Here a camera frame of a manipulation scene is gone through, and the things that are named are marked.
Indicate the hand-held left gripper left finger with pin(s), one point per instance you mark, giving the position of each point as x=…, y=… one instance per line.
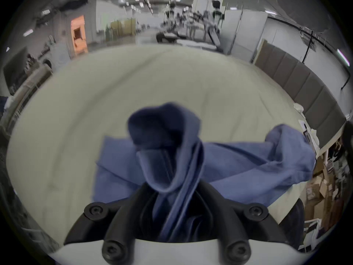
x=121, y=225

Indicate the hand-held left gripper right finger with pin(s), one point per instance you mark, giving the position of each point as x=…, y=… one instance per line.
x=229, y=225

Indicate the dark blue shirt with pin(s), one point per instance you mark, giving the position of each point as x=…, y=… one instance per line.
x=242, y=164

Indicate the stack of cardboard cartons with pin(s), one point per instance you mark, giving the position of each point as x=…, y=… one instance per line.
x=320, y=192

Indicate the grey padded headboard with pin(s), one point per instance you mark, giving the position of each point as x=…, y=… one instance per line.
x=309, y=84

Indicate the white washing machine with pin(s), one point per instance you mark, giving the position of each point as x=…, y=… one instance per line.
x=56, y=55

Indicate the white humanoid robot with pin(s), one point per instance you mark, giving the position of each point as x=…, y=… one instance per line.
x=215, y=23

